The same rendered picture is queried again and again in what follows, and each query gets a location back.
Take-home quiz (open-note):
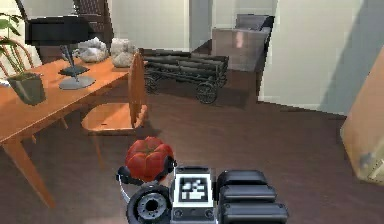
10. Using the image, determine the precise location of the green plant in grey pot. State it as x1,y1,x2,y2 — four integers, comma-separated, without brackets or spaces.
0,12,47,107

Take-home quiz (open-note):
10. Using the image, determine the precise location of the white rock-shaped lump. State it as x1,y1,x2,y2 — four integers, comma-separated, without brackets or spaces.
109,37,138,69

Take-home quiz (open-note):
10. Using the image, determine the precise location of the orange wooden chair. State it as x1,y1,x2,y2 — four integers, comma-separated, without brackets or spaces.
80,50,150,170

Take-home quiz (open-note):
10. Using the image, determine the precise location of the spindle-back wooden chair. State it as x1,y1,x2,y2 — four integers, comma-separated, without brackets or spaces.
0,35,36,80

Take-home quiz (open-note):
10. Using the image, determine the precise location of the red tomato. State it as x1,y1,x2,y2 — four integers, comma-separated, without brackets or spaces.
124,136,175,183

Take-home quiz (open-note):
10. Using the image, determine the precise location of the dark wooden cart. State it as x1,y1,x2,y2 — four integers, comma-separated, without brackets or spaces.
139,47,231,105

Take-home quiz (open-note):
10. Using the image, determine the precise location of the dark brown chair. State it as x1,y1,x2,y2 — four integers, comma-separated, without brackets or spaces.
72,0,115,52

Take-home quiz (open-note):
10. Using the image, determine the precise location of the grey armchair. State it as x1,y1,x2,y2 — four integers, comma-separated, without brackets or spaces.
211,13,276,73

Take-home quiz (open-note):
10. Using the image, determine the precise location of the black table lamp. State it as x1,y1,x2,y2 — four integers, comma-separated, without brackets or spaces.
24,15,98,91

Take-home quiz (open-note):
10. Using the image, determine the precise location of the orange wooden table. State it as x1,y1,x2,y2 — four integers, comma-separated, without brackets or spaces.
0,55,148,210

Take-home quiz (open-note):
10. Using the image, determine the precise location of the orange wooden door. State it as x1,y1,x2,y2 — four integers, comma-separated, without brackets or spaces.
339,45,384,186

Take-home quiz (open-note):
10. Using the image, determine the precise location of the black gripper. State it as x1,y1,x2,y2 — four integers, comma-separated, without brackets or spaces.
116,155,178,224

